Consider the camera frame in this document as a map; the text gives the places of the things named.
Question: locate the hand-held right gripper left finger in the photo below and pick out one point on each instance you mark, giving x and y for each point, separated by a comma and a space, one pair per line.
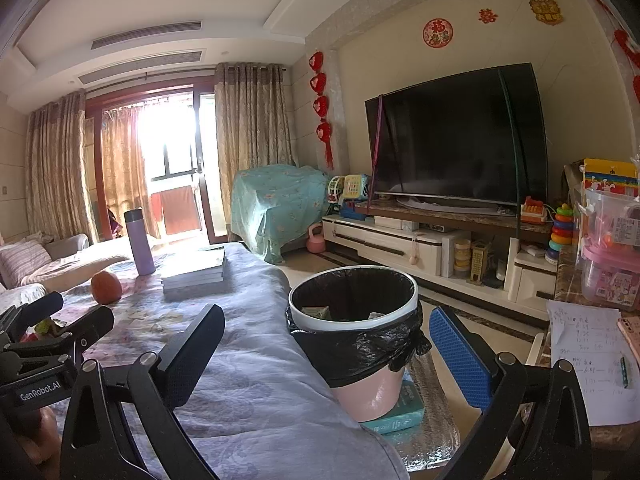
195, 355

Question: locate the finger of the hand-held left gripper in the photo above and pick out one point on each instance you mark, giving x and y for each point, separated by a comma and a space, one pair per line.
90, 327
40, 310

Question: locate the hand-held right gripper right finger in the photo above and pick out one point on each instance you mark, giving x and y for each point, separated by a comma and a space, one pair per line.
460, 360

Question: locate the small green item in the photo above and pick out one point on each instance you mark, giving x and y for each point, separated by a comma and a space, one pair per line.
46, 327

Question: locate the white round bin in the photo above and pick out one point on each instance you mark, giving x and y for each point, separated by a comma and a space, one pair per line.
370, 395

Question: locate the person's left hand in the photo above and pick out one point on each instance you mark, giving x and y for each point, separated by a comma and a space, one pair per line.
40, 435

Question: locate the floral cushion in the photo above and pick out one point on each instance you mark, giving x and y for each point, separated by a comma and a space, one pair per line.
20, 295

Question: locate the orange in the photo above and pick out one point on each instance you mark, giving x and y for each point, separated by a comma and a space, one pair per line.
106, 287

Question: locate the pink striped pillow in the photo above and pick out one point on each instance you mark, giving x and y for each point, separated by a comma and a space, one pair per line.
25, 262

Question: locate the silver bubble foil mat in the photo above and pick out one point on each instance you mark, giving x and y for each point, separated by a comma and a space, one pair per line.
440, 410

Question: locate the floral tablecloth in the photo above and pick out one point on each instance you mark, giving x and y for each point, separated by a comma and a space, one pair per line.
250, 360

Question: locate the beige sofa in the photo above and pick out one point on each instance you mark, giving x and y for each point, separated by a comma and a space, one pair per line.
90, 260

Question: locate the grey cushion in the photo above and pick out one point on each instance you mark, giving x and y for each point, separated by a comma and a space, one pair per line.
67, 247

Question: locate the teal tissue pack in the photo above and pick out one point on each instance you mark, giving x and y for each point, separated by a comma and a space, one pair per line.
400, 417

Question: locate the green cover book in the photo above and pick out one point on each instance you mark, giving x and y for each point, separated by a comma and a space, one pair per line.
195, 262

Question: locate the purple thermos bottle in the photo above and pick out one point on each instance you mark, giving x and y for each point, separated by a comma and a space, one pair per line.
139, 242

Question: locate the yellow tower toy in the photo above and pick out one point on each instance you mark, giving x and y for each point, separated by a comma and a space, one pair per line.
481, 262

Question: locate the yellow lidded jar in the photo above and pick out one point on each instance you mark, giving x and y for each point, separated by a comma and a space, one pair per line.
462, 257

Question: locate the pink hanging pendant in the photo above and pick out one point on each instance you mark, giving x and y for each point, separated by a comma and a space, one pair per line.
414, 252

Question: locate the white paper sheet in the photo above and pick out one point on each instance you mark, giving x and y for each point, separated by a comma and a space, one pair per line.
585, 360

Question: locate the white TV cabinet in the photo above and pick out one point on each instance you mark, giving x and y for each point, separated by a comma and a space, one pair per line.
390, 245

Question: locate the red hanging towel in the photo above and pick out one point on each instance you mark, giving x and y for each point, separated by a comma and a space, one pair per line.
180, 210

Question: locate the beige patterned curtain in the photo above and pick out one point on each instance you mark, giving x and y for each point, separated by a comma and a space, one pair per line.
60, 165
255, 125

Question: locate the sheer orange curtain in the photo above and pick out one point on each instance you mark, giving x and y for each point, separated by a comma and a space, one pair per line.
120, 170

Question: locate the green pen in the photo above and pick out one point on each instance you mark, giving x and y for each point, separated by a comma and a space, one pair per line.
624, 372

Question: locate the red yellow toy phone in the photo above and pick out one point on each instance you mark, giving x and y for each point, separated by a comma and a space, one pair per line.
532, 211

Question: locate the pink kettlebell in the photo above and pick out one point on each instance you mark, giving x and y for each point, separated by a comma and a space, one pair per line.
316, 241

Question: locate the teal cloth covered armchair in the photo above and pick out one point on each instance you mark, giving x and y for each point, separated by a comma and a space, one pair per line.
280, 205

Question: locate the pink phone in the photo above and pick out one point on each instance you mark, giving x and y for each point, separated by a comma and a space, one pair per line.
631, 335

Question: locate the clear plastic storage tub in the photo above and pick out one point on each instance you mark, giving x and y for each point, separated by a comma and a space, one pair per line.
610, 255

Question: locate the blue toy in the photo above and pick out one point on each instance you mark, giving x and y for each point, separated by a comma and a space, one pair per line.
352, 211

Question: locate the wooden framed balcony door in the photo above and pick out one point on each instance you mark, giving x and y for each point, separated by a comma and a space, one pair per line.
207, 160

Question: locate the yellow teal toy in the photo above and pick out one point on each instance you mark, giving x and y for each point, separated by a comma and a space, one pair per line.
356, 187

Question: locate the brown cardboard box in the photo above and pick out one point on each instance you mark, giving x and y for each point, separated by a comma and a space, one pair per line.
572, 180

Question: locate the pink stick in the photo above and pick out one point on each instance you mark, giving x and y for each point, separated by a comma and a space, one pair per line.
376, 155

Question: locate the black television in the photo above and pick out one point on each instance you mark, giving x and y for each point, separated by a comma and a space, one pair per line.
450, 135

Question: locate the yellow colourful box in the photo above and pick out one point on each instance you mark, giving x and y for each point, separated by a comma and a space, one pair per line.
610, 175

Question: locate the red heart hanging decoration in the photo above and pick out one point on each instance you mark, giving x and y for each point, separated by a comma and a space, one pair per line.
625, 42
320, 105

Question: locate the ceiling air vent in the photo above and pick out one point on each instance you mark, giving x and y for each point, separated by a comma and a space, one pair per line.
147, 35

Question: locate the round red wall sticker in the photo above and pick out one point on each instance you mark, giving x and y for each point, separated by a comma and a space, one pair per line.
437, 33

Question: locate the red character wall sticker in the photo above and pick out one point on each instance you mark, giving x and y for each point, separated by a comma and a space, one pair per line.
487, 16

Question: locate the gold figure wall sticker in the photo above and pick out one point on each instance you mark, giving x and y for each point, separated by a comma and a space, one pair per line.
546, 7

